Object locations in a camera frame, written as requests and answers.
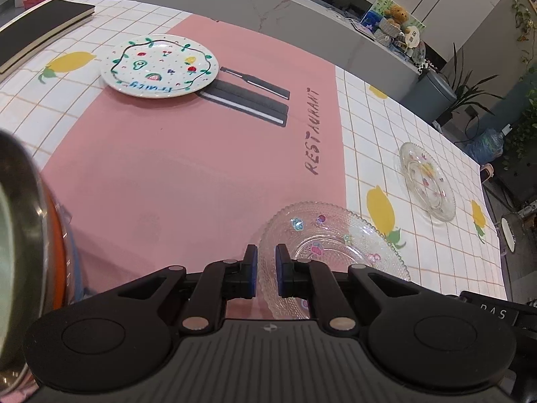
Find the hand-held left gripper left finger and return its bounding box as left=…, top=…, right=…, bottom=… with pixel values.
left=90, top=244, right=258, bottom=332

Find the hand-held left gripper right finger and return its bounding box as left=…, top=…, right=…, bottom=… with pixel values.
left=275, top=243, right=451, bottom=331

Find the clear glass flowered plate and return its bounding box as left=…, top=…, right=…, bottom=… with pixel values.
left=257, top=201, right=411, bottom=320
left=398, top=142, right=456, bottom=225

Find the blue steel bowl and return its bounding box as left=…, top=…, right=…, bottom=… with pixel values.
left=67, top=218, right=92, bottom=301

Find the orange steel bowl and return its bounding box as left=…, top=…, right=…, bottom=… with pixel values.
left=0, top=128, right=70, bottom=389

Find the white painted fruit plate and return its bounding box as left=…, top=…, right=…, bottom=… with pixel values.
left=100, top=34, right=219, bottom=99

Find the green ceramic bowl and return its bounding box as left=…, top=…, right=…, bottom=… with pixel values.
left=0, top=185, right=39, bottom=370

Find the pink restaurant placemat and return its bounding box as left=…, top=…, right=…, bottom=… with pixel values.
left=0, top=0, right=506, bottom=403

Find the blue water jug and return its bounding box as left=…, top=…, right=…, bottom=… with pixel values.
left=467, top=125, right=512, bottom=164

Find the green ivy plant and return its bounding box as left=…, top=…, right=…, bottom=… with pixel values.
left=503, top=0, right=537, bottom=171

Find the potted long-leaf plant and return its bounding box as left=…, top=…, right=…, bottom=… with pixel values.
left=440, top=42, right=504, bottom=123

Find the grey trash can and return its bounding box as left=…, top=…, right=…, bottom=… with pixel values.
left=398, top=69, right=457, bottom=127

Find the round paper fan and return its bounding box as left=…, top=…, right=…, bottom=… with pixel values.
left=403, top=27, right=423, bottom=49

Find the brown teddy bear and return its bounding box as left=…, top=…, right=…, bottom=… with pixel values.
left=385, top=4, right=410, bottom=26

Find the green blue painting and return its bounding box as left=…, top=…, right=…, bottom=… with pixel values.
left=361, top=0, right=427, bottom=31

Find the black book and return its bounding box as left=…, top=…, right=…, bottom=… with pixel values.
left=0, top=0, right=96, bottom=77

